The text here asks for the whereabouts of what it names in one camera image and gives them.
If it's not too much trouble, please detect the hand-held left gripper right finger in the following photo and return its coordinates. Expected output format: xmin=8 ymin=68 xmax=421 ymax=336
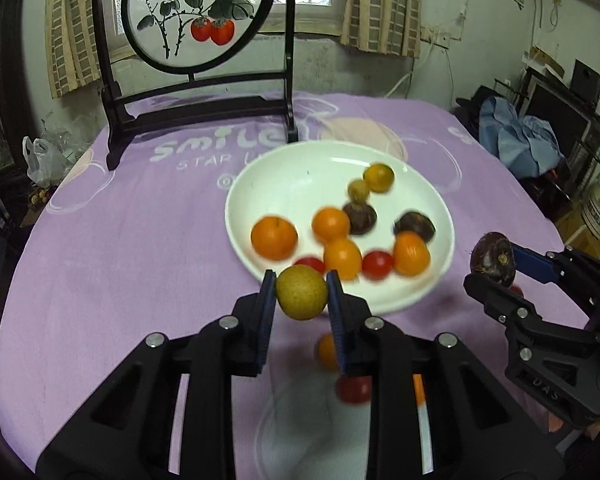
xmin=325 ymin=269 xmax=566 ymax=480

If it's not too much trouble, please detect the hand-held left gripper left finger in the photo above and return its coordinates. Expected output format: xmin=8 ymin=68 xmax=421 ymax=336
xmin=36 ymin=269 xmax=276 ymax=480

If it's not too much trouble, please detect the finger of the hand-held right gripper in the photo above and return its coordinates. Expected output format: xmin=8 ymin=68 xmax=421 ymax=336
xmin=509 ymin=242 xmax=564 ymax=284
xmin=463 ymin=274 xmax=544 ymax=329

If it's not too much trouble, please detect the small green round fruit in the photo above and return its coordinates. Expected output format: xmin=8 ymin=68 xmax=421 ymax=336
xmin=275 ymin=266 xmax=329 ymax=321
xmin=347 ymin=179 xmax=371 ymax=204

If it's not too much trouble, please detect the dark brown water chestnut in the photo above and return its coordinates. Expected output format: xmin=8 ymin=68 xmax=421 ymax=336
xmin=393 ymin=211 xmax=436 ymax=241
xmin=470 ymin=232 xmax=518 ymax=288
xmin=342 ymin=201 xmax=378 ymax=236

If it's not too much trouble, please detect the small orange mandarin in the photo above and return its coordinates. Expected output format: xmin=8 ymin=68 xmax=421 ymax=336
xmin=312 ymin=207 xmax=351 ymax=242
xmin=323 ymin=237 xmax=364 ymax=281
xmin=392 ymin=231 xmax=431 ymax=277

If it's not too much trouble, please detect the red cherry tomato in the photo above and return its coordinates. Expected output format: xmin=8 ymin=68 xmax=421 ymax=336
xmin=335 ymin=375 xmax=373 ymax=405
xmin=292 ymin=256 xmax=327 ymax=276
xmin=361 ymin=251 xmax=395 ymax=281

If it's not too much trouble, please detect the white oval plate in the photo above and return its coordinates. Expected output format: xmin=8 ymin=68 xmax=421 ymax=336
xmin=224 ymin=141 xmax=455 ymax=317

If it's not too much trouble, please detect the green-tinged mandarin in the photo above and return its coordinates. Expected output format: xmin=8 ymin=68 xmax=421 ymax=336
xmin=363 ymin=162 xmax=395 ymax=194

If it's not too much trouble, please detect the medium orange mandarin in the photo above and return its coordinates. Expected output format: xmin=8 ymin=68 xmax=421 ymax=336
xmin=315 ymin=332 xmax=340 ymax=372

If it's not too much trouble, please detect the blue cloth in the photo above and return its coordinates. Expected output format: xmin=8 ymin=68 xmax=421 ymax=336
xmin=480 ymin=96 xmax=566 ymax=177

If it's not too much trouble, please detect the purple tablecloth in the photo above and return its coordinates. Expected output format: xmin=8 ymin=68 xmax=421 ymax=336
xmin=0 ymin=91 xmax=596 ymax=480

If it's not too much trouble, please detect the black monitor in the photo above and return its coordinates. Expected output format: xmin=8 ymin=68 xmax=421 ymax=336
xmin=524 ymin=77 xmax=598 ymax=161

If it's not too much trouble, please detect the black speaker box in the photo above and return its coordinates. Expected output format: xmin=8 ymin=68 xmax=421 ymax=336
xmin=572 ymin=59 xmax=600 ymax=106

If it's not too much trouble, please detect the white plastic bag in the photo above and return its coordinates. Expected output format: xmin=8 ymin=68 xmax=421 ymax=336
xmin=22 ymin=136 xmax=78 ymax=187

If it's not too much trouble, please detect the round painted screen on stand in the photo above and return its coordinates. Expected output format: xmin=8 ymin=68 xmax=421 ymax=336
xmin=91 ymin=0 xmax=301 ymax=172

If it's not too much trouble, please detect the beige checked curtain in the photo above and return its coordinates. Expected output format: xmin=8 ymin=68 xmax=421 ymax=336
xmin=45 ymin=0 xmax=103 ymax=100
xmin=340 ymin=0 xmax=423 ymax=58

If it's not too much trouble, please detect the wall power outlet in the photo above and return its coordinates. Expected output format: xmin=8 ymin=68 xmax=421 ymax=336
xmin=425 ymin=30 xmax=453 ymax=51

